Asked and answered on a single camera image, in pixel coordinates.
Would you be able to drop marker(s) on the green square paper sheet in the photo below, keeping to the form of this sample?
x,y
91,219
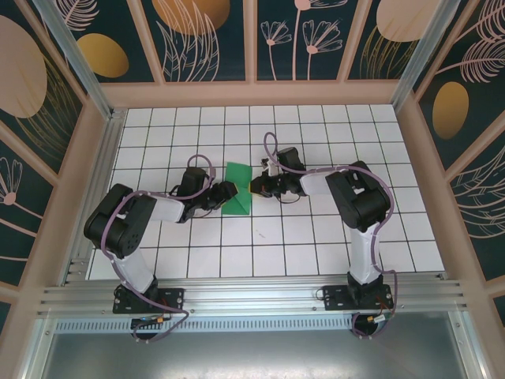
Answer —
x,y
240,173

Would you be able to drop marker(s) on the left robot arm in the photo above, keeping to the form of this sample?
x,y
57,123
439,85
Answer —
x,y
114,225

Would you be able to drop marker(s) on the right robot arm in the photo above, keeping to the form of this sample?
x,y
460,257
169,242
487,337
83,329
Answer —
x,y
355,201

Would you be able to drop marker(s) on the grey metal sheet panel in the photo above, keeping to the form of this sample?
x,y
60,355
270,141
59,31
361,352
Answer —
x,y
252,355

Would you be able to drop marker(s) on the yellow plug connector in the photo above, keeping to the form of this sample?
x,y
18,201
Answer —
x,y
159,319
371,319

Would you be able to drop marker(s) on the aluminium side rail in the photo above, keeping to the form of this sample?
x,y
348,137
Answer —
x,y
106,158

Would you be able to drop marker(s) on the long aluminium mounting rail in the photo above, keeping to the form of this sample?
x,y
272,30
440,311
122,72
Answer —
x,y
252,296

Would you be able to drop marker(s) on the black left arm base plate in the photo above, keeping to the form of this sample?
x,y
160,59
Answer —
x,y
173,300

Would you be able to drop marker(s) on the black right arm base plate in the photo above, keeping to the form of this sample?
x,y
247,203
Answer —
x,y
335,300

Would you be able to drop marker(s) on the aluminium corner post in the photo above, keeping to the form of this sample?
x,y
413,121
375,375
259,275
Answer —
x,y
75,55
424,51

